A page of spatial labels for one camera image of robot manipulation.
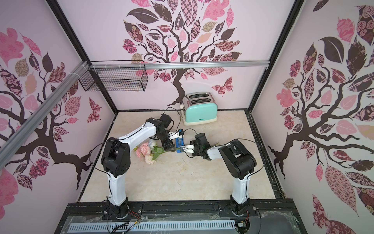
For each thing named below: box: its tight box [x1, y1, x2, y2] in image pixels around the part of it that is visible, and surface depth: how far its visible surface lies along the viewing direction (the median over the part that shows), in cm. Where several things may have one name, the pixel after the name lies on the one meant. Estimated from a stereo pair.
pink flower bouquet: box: [133, 139, 177, 166], surface depth 87 cm
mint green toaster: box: [182, 91, 219, 126], surface depth 106 cm
